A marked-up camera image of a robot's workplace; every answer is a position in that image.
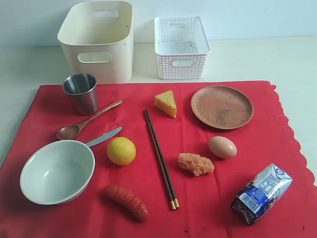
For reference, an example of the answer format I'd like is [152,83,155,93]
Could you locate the brown egg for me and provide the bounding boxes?
[208,136,237,159]

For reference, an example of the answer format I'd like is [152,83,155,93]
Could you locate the pale green ceramic bowl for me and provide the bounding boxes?
[20,140,96,205]

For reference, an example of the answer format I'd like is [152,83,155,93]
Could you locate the red grilled sausage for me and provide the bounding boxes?
[104,184,149,222]

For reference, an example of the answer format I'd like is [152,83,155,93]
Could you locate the cream plastic storage bin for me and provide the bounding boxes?
[57,0,134,84]

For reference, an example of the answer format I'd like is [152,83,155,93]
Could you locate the stainless steel cup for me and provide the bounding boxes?
[62,73,98,116]

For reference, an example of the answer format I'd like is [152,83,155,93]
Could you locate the brown wooden spoon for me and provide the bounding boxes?
[56,100,123,140]

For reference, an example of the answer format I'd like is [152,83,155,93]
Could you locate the fried chicken piece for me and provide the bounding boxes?
[177,153,215,176]

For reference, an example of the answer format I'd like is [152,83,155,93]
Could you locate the right brown chopstick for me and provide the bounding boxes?
[144,110,180,210]

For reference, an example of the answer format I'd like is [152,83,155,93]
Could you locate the brown chopstick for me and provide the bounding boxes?
[144,110,180,210]
[144,110,176,211]

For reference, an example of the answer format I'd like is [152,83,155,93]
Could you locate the metal table knife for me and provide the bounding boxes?
[86,126,123,147]

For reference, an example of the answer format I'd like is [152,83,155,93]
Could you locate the yellow lemon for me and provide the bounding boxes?
[106,137,136,166]

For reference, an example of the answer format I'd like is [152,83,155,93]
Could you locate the yellow cheese wedge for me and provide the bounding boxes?
[154,90,177,119]

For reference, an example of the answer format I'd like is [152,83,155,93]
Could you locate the red table cloth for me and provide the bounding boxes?
[0,81,317,238]

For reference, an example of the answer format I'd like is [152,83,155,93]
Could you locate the left brown chopstick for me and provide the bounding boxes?
[144,110,176,211]

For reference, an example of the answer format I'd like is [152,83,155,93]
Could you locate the blue silver milk carton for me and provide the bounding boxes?
[231,164,293,225]

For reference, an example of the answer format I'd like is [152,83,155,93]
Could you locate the brown wooden plate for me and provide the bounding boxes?
[191,85,254,130]

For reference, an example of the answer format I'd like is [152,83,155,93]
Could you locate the white perforated plastic basket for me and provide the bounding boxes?
[154,16,211,80]

